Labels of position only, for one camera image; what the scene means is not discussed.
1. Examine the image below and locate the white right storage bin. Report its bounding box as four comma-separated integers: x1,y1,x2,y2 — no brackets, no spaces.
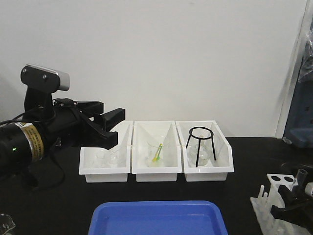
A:
176,120,234,182

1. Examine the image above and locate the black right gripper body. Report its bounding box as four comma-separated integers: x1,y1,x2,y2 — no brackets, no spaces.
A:
304,182,313,197

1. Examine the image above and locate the clear glass beaker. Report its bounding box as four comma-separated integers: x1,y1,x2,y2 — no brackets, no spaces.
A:
0,213,16,235

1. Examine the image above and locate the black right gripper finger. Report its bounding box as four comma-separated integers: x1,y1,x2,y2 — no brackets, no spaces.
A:
270,206,313,228
278,185,313,208

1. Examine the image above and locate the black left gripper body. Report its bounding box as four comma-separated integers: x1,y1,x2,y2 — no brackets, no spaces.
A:
41,98,104,148

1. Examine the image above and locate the black wire tripod stand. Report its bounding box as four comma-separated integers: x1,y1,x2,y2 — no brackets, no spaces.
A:
186,126,217,168

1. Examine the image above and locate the yellow green plastic dropper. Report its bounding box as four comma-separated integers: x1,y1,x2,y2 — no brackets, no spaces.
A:
152,143,163,162

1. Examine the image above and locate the white left storage bin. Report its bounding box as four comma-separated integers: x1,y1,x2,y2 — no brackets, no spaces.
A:
79,121,134,183

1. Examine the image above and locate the clear beaker in middle bin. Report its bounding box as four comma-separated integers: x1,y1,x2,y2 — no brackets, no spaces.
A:
145,135,169,168

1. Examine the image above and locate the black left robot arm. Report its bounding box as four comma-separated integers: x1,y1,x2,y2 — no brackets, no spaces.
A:
0,98,126,190

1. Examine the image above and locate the blue plastic tray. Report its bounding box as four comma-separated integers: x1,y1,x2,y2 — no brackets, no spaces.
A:
88,200,228,235

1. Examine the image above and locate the white storage bin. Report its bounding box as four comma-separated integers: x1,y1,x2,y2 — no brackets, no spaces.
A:
132,120,182,182
176,120,234,182
79,121,134,183

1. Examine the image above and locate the clear glass test tube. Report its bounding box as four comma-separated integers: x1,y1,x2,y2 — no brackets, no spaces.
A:
291,169,308,193

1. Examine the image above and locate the small glassware in left bin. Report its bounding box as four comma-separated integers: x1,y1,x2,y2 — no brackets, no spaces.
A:
93,146,121,168

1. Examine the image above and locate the white middle storage bin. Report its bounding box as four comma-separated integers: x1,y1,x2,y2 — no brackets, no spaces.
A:
132,120,182,182

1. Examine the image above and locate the clear conical flask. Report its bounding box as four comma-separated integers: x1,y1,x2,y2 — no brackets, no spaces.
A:
187,137,213,167

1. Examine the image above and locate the blue grey cabinet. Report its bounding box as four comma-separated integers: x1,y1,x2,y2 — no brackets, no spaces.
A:
283,27,313,148

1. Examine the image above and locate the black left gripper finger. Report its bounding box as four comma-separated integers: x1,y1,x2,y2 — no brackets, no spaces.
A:
99,108,126,130
83,115,118,149

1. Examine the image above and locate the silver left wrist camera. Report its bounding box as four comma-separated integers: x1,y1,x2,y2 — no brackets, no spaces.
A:
21,64,70,94

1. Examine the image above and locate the white test tube rack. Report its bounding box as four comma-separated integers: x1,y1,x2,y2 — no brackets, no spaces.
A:
250,174,313,235

